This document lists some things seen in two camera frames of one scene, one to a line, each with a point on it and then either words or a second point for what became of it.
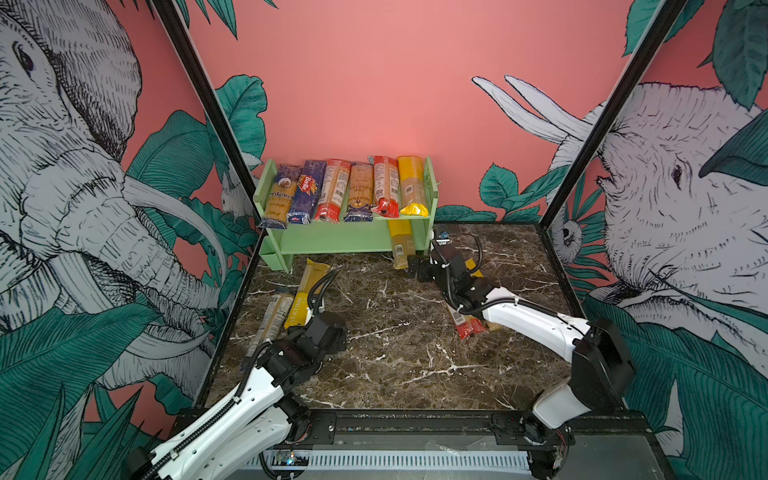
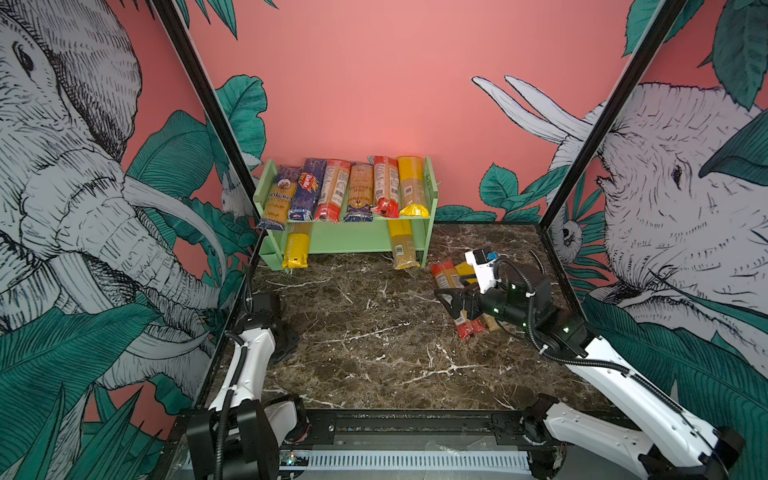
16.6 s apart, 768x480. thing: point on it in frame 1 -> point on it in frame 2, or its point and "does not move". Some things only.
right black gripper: [426, 263] -> [464, 297]
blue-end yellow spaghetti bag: [360, 206] does not move
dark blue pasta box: [307, 192] does not move
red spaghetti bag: [386, 187] does not move
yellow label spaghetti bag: [301, 310] -> [297, 249]
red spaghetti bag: [333, 190] does not move
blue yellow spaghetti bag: [281, 197] does not move
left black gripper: [294, 334] -> [289, 340]
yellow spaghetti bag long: [411, 184] does not move
